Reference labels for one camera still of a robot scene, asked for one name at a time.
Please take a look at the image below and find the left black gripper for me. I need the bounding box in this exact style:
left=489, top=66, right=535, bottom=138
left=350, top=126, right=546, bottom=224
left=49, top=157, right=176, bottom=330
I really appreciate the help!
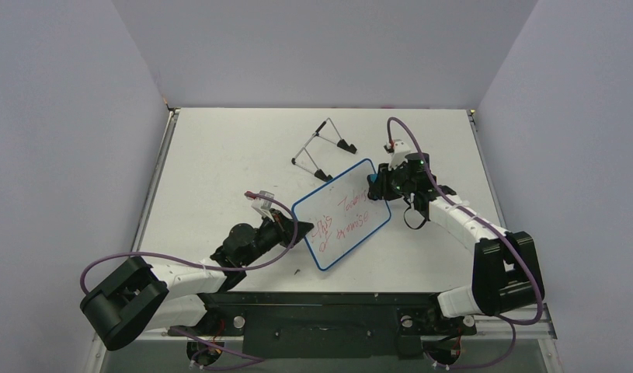
left=240, top=208, right=314, bottom=267

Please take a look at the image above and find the blue framed whiteboard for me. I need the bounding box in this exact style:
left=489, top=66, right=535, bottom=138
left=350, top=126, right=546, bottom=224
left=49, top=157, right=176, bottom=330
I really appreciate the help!
left=291, top=159, right=392, bottom=271

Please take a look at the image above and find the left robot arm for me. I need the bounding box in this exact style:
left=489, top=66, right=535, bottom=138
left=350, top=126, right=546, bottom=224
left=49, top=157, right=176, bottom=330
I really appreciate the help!
left=80, top=210, right=315, bottom=351

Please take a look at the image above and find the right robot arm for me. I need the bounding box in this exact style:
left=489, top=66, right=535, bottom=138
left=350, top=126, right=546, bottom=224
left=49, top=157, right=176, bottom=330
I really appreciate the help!
left=367, top=153, right=544, bottom=332

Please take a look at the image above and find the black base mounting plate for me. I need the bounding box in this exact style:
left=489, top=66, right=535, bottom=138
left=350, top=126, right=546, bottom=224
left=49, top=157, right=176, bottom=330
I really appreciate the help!
left=169, top=291, right=477, bottom=360

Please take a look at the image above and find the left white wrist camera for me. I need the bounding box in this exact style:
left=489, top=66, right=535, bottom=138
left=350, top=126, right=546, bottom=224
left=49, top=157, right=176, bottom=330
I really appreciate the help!
left=249, top=190, right=274, bottom=218

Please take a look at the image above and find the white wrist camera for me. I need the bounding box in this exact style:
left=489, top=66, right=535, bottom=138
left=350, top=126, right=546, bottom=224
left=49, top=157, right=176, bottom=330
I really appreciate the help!
left=249, top=190, right=274, bottom=218
left=384, top=139, right=412, bottom=170

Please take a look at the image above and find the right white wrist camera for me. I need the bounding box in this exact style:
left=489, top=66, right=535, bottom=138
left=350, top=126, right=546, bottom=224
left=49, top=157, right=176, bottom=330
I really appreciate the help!
left=384, top=139, right=412, bottom=170

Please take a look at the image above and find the wire easel stand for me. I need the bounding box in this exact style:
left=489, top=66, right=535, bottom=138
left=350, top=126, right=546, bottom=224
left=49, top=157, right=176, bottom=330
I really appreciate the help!
left=290, top=117, right=358, bottom=183

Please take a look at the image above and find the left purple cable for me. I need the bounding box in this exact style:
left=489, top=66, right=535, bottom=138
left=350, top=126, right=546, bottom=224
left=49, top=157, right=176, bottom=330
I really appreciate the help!
left=79, top=191, right=300, bottom=371

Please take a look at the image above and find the purple cable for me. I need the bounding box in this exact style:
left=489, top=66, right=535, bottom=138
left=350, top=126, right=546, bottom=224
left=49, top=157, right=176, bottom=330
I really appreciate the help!
left=387, top=117, right=546, bottom=371
left=79, top=191, right=300, bottom=371

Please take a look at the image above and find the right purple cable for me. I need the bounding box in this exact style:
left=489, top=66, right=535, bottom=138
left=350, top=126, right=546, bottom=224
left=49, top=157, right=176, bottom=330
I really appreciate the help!
left=387, top=117, right=546, bottom=371

